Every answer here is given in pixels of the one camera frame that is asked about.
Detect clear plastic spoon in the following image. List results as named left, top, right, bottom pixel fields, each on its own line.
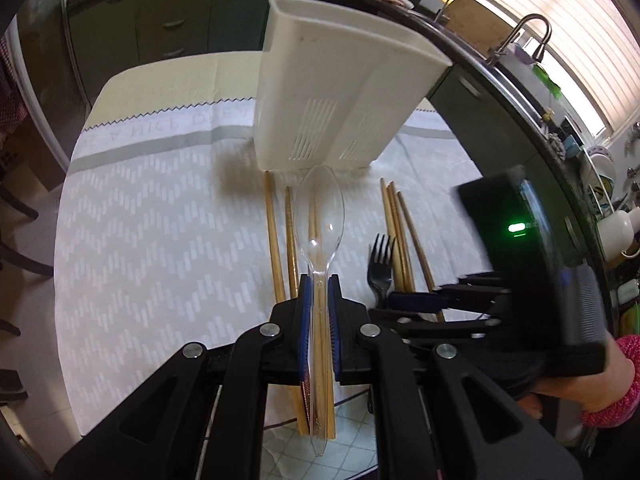
left=294, top=166, right=345, bottom=456

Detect pink floral sleeve forearm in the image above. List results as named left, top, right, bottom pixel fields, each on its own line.
left=580, top=335, right=639, bottom=428

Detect dark kitchen counter cabinets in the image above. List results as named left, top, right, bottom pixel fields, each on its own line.
left=29, top=0, right=622, bottom=311

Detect steel kitchen faucet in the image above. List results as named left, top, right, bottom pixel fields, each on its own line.
left=484, top=13, right=554, bottom=68

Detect person's right hand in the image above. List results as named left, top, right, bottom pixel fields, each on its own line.
left=518, top=334, right=615, bottom=419

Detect dark wooden chopstick far right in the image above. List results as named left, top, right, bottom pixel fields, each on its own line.
left=396, top=192, right=437, bottom=292

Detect brown wooden chopstick right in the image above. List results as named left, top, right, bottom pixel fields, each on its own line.
left=388, top=181, right=416, bottom=292

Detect patterned wooden chopstick right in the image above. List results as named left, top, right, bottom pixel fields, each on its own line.
left=386, top=181, right=413, bottom=292

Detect light wooden chopstick right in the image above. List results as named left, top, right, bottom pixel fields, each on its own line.
left=380, top=178, right=405, bottom=292

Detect wooden chopstick far left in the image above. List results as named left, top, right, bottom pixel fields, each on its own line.
left=264, top=171, right=309, bottom=436

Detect black plastic fork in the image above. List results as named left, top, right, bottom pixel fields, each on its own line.
left=367, top=234, right=396, bottom=307

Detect wooden chopstick centre right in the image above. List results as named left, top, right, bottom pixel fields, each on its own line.
left=316, top=195, right=335, bottom=448

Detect dark patterned wooden chopstick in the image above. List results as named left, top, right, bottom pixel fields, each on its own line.
left=285, top=186, right=298, bottom=297

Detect white ceramic jug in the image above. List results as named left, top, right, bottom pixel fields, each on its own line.
left=597, top=207, right=639, bottom=262

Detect grey patterned tablecloth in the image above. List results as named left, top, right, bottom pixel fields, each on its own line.
left=54, top=99, right=489, bottom=434

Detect white plastic utensil caddy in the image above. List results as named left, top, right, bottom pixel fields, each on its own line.
left=254, top=0, right=452, bottom=171

